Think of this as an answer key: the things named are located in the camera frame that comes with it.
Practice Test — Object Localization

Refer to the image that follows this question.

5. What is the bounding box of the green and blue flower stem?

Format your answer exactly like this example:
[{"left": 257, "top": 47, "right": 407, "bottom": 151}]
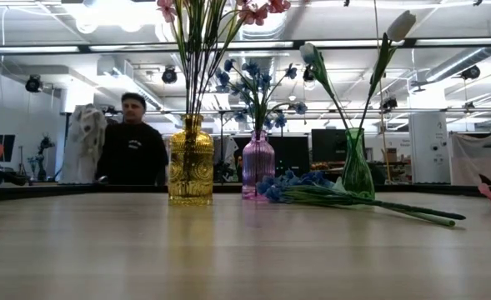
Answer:
[{"left": 331, "top": 177, "right": 458, "bottom": 228}]

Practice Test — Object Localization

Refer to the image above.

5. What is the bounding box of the purple glass vase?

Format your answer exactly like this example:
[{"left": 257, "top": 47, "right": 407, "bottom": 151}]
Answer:
[{"left": 241, "top": 129, "right": 277, "bottom": 200}]

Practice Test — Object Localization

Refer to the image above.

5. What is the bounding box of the yellow glass vase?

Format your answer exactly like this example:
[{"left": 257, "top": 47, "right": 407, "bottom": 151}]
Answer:
[{"left": 168, "top": 112, "right": 216, "bottom": 207}]

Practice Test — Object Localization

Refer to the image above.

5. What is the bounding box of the green glass vase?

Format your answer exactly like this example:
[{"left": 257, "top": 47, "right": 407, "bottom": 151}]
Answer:
[{"left": 340, "top": 127, "right": 376, "bottom": 200}]

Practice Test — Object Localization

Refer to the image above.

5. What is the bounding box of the person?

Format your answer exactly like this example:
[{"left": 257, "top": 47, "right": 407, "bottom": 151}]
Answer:
[{"left": 96, "top": 92, "right": 170, "bottom": 187}]

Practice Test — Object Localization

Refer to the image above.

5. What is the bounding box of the white patterned cloth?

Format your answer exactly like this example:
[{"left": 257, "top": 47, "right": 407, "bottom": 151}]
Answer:
[{"left": 58, "top": 102, "right": 109, "bottom": 185}]

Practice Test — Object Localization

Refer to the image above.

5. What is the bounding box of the white cylinder column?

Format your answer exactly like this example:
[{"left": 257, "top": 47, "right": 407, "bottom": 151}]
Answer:
[{"left": 408, "top": 112, "right": 451, "bottom": 184}]

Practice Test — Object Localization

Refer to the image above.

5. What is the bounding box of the black rig crossbar with lights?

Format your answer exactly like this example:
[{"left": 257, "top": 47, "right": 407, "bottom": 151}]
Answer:
[{"left": 0, "top": 37, "right": 491, "bottom": 54}]

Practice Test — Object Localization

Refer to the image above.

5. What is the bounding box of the white hanging sheet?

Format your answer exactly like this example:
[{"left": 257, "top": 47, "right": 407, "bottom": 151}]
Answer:
[{"left": 450, "top": 132, "right": 491, "bottom": 188}]

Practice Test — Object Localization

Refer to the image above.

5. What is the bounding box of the black background rig frame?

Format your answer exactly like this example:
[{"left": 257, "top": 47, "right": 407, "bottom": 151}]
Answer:
[{"left": 60, "top": 108, "right": 286, "bottom": 184}]

